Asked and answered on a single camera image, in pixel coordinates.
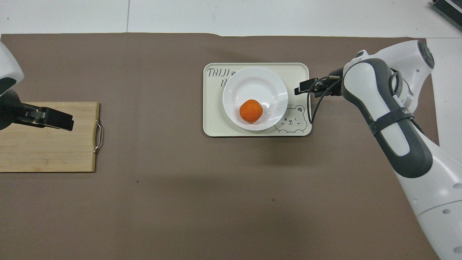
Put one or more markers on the bamboo cutting board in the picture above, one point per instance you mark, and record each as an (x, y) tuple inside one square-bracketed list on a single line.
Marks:
[(47, 141)]

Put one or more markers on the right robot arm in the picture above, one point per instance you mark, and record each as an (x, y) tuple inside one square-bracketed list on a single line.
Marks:
[(397, 144)]

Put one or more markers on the cream tray with bear print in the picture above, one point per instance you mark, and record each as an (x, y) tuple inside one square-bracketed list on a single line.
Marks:
[(213, 108)]

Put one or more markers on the orange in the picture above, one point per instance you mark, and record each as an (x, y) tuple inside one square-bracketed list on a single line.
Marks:
[(251, 111)]

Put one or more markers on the white plate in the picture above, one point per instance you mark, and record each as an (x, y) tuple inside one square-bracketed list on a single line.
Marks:
[(252, 83)]

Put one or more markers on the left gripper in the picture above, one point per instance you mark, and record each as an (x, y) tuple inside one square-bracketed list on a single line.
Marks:
[(9, 110)]

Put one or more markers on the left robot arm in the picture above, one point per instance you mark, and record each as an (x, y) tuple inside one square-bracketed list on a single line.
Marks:
[(8, 65)]

